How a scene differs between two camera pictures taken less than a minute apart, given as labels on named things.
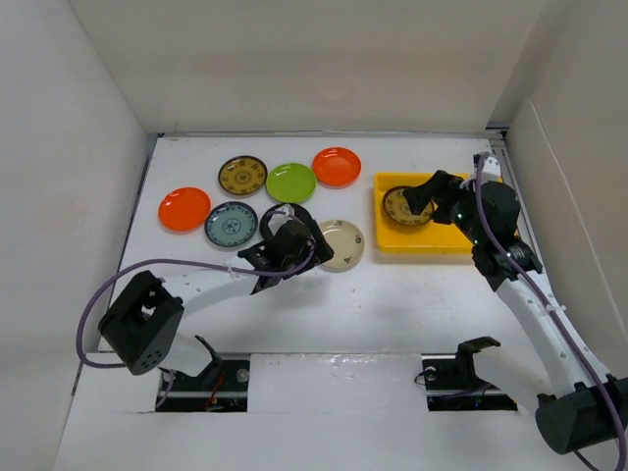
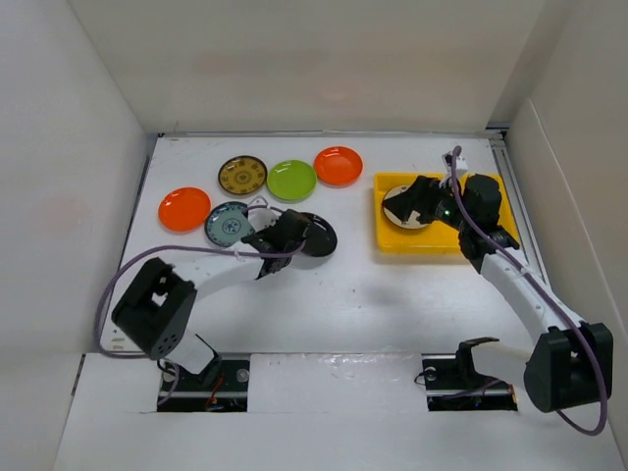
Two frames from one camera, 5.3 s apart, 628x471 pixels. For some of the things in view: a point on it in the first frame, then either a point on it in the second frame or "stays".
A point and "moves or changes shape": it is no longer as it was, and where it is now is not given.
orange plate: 337,167 stays
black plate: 299,212 moves or changes shape
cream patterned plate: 347,241 → 410,222
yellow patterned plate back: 242,175 stays
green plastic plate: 291,183 stays
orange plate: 183,209 stays
